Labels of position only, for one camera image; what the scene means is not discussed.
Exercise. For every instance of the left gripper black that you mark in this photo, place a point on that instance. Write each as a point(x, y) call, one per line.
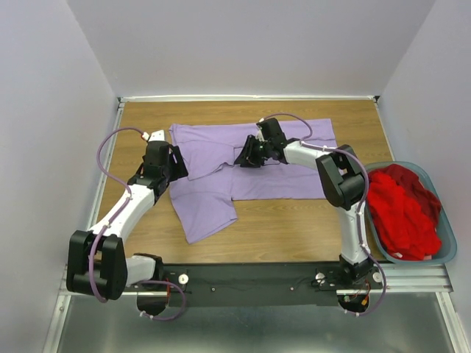
point(179, 168)

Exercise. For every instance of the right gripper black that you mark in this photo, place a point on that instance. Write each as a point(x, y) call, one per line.
point(246, 157)

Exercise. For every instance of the purple t shirt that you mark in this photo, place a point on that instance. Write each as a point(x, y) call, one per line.
point(204, 199)

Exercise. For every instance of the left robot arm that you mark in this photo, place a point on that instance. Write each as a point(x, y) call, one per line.
point(97, 263)

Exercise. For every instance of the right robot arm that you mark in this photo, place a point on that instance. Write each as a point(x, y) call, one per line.
point(344, 182)

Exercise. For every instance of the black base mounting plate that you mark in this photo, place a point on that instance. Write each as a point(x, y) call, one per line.
point(256, 285)

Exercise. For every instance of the dark red t shirt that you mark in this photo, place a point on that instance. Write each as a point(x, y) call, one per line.
point(428, 202)

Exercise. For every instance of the teal plastic basket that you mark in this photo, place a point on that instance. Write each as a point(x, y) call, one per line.
point(444, 231)

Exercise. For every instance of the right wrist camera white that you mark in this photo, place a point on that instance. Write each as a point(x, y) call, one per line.
point(259, 135)

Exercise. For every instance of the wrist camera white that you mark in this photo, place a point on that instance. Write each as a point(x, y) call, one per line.
point(259, 135)
point(154, 136)

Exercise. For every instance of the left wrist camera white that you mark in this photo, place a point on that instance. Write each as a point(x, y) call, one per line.
point(154, 136)

